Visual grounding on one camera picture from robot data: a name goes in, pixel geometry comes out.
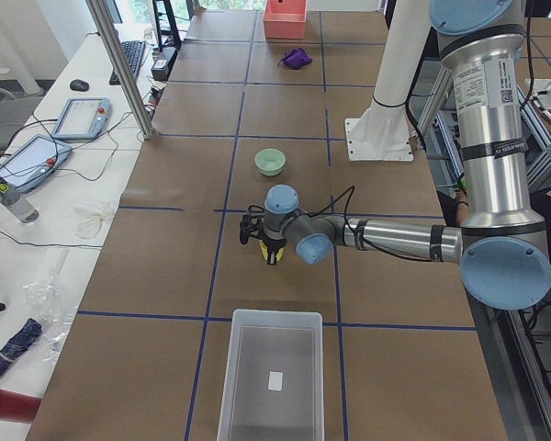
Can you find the crumpled white tissue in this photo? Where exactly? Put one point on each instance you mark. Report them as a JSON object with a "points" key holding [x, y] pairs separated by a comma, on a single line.
{"points": [[89, 219]]}

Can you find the purple cloth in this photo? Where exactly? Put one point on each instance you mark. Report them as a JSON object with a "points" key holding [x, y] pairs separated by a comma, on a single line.
{"points": [[295, 59]]}

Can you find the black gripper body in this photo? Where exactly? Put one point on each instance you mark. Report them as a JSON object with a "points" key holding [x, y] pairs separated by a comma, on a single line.
{"points": [[271, 243]]}

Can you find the coral pink bin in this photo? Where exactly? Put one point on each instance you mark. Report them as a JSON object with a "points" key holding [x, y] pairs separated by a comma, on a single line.
{"points": [[285, 19]]}

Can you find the near teach pendant tablet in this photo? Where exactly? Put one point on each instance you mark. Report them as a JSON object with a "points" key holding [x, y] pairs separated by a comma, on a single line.
{"points": [[35, 161]]}

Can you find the mint green bowl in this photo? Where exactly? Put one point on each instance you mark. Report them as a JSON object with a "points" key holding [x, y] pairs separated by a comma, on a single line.
{"points": [[270, 161]]}

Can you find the folded blue umbrella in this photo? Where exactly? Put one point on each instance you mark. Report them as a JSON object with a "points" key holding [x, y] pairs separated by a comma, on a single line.
{"points": [[19, 344]]}

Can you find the clear water bottle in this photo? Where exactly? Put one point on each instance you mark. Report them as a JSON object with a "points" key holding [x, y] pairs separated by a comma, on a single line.
{"points": [[16, 203]]}

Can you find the yellow plastic cup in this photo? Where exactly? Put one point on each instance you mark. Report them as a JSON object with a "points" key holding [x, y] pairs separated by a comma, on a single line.
{"points": [[264, 248]]}

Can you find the black computer mouse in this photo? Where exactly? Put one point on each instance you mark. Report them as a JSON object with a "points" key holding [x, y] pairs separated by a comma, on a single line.
{"points": [[79, 85]]}

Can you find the red cylinder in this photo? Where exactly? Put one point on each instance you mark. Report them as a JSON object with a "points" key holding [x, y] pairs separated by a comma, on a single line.
{"points": [[18, 408]]}

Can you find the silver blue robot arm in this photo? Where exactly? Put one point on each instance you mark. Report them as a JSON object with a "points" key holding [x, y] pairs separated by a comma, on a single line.
{"points": [[501, 247]]}

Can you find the far teach pendant tablet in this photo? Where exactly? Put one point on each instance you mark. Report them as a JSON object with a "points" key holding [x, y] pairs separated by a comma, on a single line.
{"points": [[82, 119]]}

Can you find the white label in bin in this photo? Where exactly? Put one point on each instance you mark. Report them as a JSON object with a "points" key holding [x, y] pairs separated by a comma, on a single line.
{"points": [[275, 380]]}

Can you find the translucent white plastic bin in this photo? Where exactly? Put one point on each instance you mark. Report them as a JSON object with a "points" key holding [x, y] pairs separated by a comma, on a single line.
{"points": [[264, 341]]}

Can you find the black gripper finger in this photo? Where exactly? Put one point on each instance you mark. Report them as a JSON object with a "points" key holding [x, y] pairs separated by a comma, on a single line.
{"points": [[271, 257]]}

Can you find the teach pendant tablet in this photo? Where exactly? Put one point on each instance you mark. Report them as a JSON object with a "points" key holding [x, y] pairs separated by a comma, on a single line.
{"points": [[35, 161], [82, 119]]}

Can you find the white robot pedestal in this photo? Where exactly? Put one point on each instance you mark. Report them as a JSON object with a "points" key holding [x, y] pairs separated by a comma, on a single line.
{"points": [[382, 132]]}

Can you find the black box device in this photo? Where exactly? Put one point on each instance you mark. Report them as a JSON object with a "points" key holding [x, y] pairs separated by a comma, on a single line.
{"points": [[164, 64]]}

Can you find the crumpled clear plastic wrap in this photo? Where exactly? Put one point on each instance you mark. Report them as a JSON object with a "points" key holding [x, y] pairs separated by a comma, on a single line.
{"points": [[53, 312]]}

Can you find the black keyboard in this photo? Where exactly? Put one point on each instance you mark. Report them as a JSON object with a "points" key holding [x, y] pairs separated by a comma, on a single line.
{"points": [[134, 51]]}

